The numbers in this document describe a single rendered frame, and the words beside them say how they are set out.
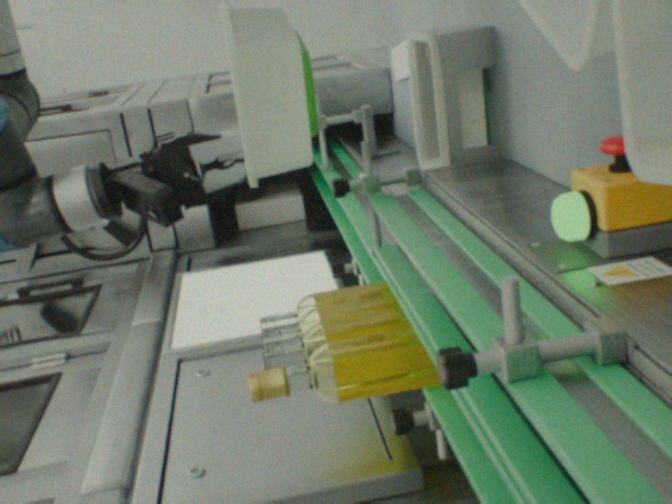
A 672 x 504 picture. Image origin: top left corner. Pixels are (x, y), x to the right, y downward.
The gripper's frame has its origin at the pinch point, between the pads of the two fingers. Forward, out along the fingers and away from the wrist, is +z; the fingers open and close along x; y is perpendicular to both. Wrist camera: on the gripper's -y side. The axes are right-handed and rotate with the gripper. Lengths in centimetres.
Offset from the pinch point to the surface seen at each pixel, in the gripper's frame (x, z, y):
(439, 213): 12.8, 19.2, -5.3
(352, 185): 12.3, 10.7, 10.7
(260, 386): 20.5, -7.2, -18.6
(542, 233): 9.3, 25.6, -24.2
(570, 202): 3.0, 26.2, -31.5
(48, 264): 41, -61, 91
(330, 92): 21, 17, 95
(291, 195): 48, 0, 105
